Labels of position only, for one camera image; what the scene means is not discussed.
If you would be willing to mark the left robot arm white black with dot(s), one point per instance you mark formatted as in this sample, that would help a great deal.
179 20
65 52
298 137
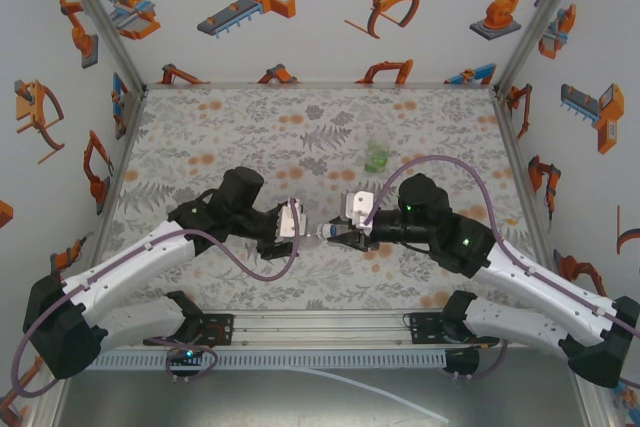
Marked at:
125 259

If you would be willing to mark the wide aluminium mounting rail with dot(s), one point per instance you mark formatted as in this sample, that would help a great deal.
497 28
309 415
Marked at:
320 329

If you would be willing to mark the clear plastic bottle blue label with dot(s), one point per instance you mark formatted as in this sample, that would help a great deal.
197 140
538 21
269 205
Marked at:
311 242

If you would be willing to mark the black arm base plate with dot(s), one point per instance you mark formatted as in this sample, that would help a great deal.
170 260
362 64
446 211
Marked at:
425 329
220 329

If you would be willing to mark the black controller box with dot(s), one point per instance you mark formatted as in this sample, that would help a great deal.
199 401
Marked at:
462 359

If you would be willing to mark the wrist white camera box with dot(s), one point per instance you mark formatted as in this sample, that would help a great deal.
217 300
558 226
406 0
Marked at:
361 204
287 221

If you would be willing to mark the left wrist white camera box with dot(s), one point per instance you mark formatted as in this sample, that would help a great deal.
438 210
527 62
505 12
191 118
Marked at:
287 221

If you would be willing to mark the aluminium frame bar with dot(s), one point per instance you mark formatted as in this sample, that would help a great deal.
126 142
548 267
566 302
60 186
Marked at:
320 85
506 122
123 147

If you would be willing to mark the black controller board green light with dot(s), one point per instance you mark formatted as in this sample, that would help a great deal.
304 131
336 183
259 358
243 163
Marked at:
187 354

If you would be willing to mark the clear green-tinted plastic cup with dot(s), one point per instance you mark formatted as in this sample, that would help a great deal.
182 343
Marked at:
376 159

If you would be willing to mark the floral patterned table cloth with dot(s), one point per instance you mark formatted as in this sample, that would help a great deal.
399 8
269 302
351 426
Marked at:
250 122

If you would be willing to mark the thin white tube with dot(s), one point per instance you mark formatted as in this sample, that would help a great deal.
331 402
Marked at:
385 395

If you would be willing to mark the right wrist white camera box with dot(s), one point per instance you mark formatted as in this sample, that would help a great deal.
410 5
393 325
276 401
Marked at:
361 204

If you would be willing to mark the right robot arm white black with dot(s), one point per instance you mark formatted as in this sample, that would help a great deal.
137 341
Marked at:
550 287

